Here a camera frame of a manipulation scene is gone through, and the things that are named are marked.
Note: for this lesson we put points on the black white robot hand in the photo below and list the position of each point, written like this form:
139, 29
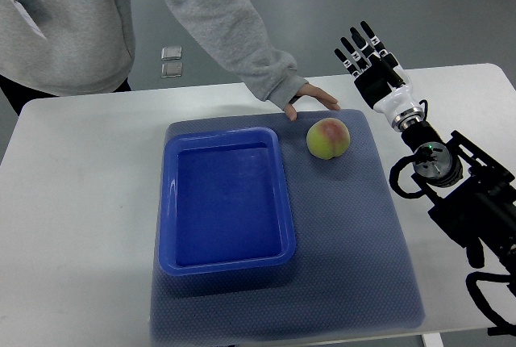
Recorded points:
380, 79

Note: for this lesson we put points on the person's bare hand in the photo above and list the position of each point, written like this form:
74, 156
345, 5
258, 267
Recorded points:
314, 92

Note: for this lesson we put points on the green red peach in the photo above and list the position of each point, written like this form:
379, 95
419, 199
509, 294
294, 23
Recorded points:
328, 138

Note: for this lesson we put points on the grey sweatshirt sleeve forearm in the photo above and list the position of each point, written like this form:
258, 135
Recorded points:
234, 35

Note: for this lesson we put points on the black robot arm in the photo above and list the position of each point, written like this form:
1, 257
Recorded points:
473, 203

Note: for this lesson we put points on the lower metal floor plate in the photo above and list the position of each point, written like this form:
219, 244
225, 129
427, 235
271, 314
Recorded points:
171, 69

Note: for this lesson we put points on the metal floor plate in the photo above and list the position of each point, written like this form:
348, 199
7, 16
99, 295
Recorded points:
171, 69
170, 53

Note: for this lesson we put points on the upper metal floor plate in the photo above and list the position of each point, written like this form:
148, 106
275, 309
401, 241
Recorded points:
170, 53

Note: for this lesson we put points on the blue plastic tray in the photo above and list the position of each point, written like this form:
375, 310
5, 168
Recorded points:
224, 203

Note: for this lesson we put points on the blue grey textured mat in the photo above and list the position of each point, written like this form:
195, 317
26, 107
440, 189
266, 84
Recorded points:
351, 269

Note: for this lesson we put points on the grey sweatshirt torso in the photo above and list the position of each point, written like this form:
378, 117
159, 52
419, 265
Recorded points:
67, 47

